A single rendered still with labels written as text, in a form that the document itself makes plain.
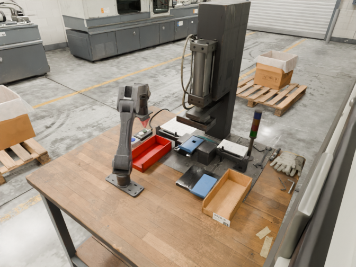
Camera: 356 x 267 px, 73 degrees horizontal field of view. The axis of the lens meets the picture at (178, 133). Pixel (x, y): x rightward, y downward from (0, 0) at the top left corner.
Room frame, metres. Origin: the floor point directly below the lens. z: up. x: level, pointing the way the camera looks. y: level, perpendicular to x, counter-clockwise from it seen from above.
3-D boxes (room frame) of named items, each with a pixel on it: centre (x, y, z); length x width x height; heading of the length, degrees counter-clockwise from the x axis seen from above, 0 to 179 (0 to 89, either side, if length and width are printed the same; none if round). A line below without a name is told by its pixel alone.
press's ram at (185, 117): (1.14, -0.13, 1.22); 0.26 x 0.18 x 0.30; 146
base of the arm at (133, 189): (0.83, 0.25, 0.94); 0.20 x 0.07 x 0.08; 56
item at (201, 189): (0.80, -0.12, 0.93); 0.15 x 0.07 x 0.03; 149
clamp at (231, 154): (0.99, -0.27, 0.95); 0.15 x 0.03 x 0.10; 56
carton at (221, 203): (0.74, -0.23, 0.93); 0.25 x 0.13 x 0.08; 146
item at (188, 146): (1.05, -0.07, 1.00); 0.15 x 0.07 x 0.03; 146
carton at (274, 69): (4.23, -1.72, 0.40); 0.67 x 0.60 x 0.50; 138
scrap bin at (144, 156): (1.05, 0.15, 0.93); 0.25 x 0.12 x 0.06; 146
